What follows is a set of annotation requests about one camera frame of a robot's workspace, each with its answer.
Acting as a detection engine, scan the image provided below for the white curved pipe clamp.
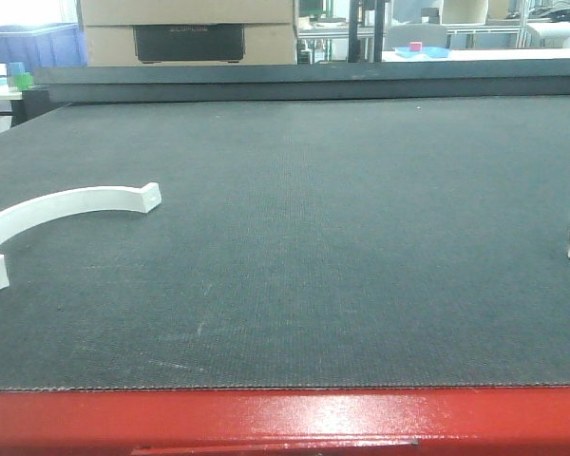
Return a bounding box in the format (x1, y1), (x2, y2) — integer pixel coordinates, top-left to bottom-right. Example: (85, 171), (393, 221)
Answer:
(0, 182), (162, 291)

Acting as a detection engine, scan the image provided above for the dark grey table mat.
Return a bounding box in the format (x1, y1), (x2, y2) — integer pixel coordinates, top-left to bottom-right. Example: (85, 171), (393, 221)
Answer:
(0, 97), (570, 390)

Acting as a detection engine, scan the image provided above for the pink cube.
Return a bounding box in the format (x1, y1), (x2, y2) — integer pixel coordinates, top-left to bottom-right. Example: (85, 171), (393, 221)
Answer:
(408, 42), (423, 52)

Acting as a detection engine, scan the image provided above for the blue tray with pink cube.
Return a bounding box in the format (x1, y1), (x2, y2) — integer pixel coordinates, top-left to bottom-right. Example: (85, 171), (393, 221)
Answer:
(394, 47), (450, 60)

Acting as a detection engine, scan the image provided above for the dark raised board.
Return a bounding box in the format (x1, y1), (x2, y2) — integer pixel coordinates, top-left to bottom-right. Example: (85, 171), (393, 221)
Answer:
(34, 58), (570, 104)

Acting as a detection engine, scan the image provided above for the upper cardboard box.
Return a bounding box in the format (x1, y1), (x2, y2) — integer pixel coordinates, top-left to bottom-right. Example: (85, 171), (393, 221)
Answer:
(80, 0), (298, 26)

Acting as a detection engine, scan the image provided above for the green cube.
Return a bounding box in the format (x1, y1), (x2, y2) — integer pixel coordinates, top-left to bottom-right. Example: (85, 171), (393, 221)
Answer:
(12, 72), (34, 91)

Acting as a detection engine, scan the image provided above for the blue cloth covered table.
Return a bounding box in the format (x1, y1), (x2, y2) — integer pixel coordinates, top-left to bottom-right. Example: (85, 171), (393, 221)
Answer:
(0, 23), (87, 70)

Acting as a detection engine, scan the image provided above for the blue cube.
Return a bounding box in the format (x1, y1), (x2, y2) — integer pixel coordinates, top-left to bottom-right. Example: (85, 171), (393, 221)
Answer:
(9, 62), (26, 76)

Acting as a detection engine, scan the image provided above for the lower cardboard box with handle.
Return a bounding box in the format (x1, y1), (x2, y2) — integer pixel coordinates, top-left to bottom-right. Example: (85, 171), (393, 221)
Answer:
(85, 24), (297, 67)

